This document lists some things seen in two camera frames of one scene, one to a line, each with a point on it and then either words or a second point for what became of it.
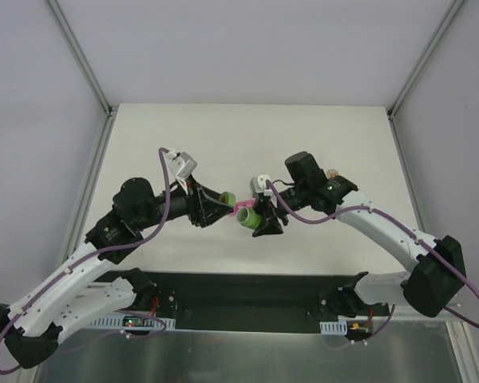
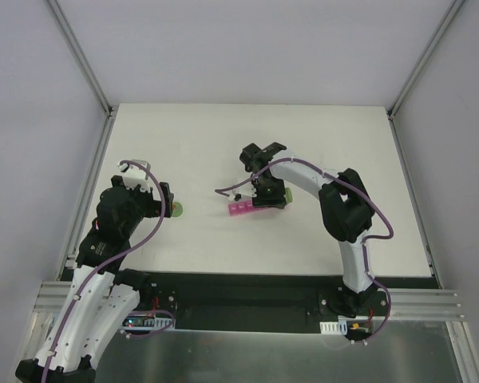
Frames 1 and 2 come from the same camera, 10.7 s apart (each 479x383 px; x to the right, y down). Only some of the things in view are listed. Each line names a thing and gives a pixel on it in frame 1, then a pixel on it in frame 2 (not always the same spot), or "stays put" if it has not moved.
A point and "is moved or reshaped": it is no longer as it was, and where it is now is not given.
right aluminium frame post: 391,112 stays put
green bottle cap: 227,198 is moved or reshaped
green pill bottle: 249,219 is moved or reshaped
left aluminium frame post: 84,64 stays put
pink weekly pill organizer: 241,204 stays put
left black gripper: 201,205 -> 166,199
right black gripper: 271,211 -> 269,200
